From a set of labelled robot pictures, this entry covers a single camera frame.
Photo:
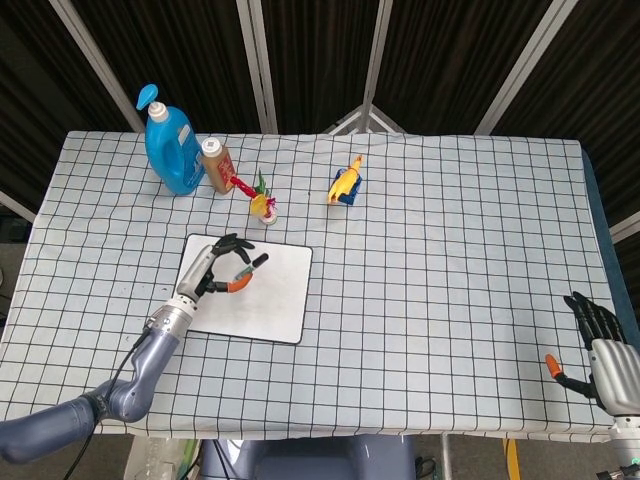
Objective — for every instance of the whiteboard marker with black cap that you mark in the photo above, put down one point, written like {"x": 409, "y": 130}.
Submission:
{"x": 260, "y": 260}

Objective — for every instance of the blue toy block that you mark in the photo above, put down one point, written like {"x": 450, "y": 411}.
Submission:
{"x": 353, "y": 196}

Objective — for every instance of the blue detergent bottle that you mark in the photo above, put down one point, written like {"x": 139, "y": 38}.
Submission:
{"x": 170, "y": 160}

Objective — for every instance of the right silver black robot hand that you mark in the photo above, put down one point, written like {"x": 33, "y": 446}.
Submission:
{"x": 615, "y": 370}

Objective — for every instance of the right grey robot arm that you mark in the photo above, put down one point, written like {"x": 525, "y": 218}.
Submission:
{"x": 627, "y": 442}

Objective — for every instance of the white black-checked tablecloth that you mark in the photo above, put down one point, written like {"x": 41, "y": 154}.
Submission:
{"x": 425, "y": 300}

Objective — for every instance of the yellow rubber chicken toy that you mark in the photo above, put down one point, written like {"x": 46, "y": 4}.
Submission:
{"x": 342, "y": 185}

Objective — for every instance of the grey-blue robot torso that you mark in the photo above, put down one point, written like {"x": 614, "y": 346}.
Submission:
{"x": 310, "y": 460}

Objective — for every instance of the brown juice bottle white cap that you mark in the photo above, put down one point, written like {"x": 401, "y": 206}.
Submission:
{"x": 217, "y": 170}

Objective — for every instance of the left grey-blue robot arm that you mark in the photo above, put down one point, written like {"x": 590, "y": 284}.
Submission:
{"x": 150, "y": 350}

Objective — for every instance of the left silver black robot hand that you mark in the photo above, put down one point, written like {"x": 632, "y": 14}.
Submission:
{"x": 195, "y": 272}

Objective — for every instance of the dark folding screen white frames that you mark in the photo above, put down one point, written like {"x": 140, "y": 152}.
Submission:
{"x": 320, "y": 50}

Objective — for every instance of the white rectangular board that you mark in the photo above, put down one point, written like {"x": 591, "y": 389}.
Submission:
{"x": 280, "y": 300}

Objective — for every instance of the metal table leg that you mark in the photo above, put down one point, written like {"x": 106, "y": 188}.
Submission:
{"x": 447, "y": 460}

